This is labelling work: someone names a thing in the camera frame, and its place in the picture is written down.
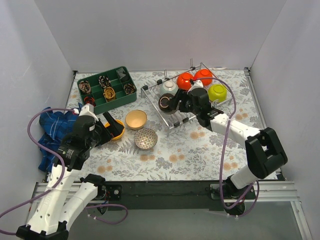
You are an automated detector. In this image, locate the orange bowl right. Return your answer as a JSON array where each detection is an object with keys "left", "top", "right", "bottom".
[{"left": 193, "top": 68, "right": 213, "bottom": 86}]

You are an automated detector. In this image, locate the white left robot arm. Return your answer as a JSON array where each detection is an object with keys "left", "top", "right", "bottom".
[{"left": 15, "top": 110, "right": 124, "bottom": 240}]

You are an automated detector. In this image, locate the yellow bowl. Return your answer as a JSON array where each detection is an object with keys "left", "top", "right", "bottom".
[{"left": 104, "top": 119, "right": 125, "bottom": 141}]

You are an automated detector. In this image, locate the beige ceramic bowl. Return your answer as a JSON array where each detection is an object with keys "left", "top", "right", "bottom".
[{"left": 125, "top": 109, "right": 148, "bottom": 130}]

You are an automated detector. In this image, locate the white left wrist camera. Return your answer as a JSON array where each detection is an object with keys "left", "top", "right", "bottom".
[{"left": 78, "top": 103, "right": 99, "bottom": 122}]

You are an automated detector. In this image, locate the red black rolled tie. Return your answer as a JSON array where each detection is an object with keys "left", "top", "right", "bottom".
[{"left": 83, "top": 96, "right": 96, "bottom": 107}]

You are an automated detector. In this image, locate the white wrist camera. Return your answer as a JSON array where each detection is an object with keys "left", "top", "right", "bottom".
[
  {"left": 188, "top": 80, "right": 204, "bottom": 92},
  {"left": 78, "top": 103, "right": 99, "bottom": 122}
]

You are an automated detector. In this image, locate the green compartment tray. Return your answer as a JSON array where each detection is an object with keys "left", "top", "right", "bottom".
[{"left": 77, "top": 66, "right": 137, "bottom": 115}]

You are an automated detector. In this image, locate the orange bowl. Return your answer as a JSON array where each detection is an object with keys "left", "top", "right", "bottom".
[
  {"left": 193, "top": 68, "right": 213, "bottom": 86},
  {"left": 176, "top": 72, "right": 194, "bottom": 91}
]

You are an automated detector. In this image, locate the black patterned bowl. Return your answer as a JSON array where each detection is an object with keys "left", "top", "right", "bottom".
[{"left": 158, "top": 93, "right": 177, "bottom": 115}]

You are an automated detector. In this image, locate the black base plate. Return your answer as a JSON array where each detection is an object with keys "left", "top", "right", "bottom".
[{"left": 104, "top": 180, "right": 224, "bottom": 211}]

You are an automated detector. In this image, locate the yellow rolled tie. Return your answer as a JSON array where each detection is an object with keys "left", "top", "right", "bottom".
[{"left": 103, "top": 87, "right": 116, "bottom": 102}]

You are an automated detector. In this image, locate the blue plaid cloth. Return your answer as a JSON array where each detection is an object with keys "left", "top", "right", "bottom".
[{"left": 38, "top": 111, "right": 79, "bottom": 172}]

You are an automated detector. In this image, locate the silver wire dish rack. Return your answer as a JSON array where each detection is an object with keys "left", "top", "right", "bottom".
[{"left": 141, "top": 59, "right": 233, "bottom": 136}]

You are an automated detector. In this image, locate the brown patterned white bowl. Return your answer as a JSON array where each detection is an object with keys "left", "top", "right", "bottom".
[{"left": 133, "top": 128, "right": 158, "bottom": 150}]

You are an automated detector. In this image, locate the orange bowl left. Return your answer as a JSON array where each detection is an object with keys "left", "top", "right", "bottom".
[{"left": 176, "top": 72, "right": 194, "bottom": 91}]

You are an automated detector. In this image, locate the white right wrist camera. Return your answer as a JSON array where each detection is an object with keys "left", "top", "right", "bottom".
[{"left": 188, "top": 80, "right": 204, "bottom": 92}]

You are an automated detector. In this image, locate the lime green bowl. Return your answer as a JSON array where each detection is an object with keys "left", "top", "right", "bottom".
[{"left": 207, "top": 84, "right": 228, "bottom": 103}]

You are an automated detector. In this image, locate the pale green bowl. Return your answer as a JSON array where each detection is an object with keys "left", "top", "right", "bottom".
[{"left": 159, "top": 80, "right": 179, "bottom": 95}]

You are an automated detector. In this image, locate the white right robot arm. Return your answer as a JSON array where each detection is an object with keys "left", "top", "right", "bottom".
[{"left": 159, "top": 88, "right": 288, "bottom": 199}]

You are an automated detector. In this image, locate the grey folded item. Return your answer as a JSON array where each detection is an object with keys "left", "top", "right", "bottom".
[{"left": 116, "top": 67, "right": 129, "bottom": 83}]

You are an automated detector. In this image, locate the floral dark rolled tie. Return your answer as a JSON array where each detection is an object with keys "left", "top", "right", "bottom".
[{"left": 98, "top": 75, "right": 111, "bottom": 89}]

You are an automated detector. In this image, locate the aluminium frame rail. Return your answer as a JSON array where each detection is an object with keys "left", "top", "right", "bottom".
[{"left": 32, "top": 181, "right": 301, "bottom": 203}]

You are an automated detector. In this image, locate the dark gold rolled tie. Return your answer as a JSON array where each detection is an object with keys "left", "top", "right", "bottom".
[{"left": 123, "top": 83, "right": 137, "bottom": 95}]

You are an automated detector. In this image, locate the floral table mat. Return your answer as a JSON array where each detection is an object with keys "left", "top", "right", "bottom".
[{"left": 75, "top": 69, "right": 263, "bottom": 182}]

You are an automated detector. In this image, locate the brown rolled tie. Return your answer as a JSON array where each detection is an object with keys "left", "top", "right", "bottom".
[{"left": 78, "top": 80, "right": 91, "bottom": 95}]

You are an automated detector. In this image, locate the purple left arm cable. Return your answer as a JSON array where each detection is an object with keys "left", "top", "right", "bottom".
[{"left": 0, "top": 107, "right": 129, "bottom": 236}]

